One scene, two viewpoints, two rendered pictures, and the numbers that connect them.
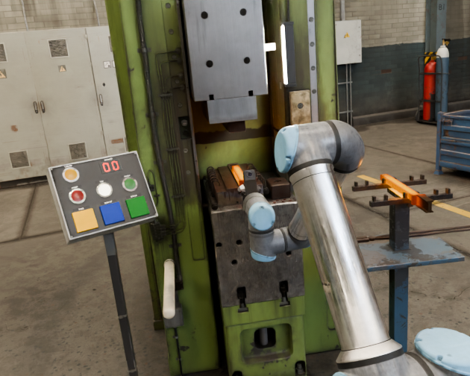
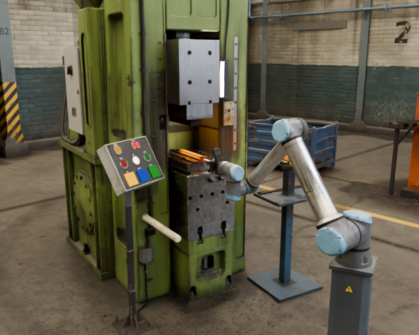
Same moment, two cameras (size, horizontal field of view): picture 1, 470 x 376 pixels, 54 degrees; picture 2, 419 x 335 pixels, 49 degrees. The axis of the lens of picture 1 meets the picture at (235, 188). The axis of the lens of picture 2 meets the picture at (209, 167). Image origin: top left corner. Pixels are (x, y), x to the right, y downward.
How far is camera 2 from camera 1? 1.48 m
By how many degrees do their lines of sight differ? 26
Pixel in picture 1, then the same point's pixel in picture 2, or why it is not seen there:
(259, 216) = (237, 173)
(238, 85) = (203, 96)
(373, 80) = not seen: hidden behind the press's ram
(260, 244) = (235, 189)
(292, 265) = (228, 211)
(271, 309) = (215, 240)
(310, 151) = (295, 131)
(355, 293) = (324, 193)
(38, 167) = not seen: outside the picture
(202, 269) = (165, 220)
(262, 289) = (211, 227)
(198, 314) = (160, 253)
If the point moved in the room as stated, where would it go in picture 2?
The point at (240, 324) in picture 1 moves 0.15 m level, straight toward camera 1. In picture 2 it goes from (197, 252) to (207, 260)
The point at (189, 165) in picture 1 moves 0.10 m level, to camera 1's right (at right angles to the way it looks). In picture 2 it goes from (163, 147) to (177, 145)
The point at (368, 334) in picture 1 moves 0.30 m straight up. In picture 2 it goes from (332, 209) to (336, 150)
